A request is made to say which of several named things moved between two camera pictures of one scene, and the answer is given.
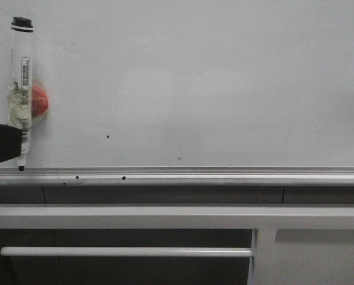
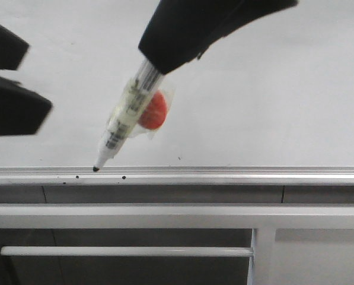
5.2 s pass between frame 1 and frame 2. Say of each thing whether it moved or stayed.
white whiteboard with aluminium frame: stayed
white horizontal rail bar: stayed
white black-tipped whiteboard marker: moved
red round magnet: moved
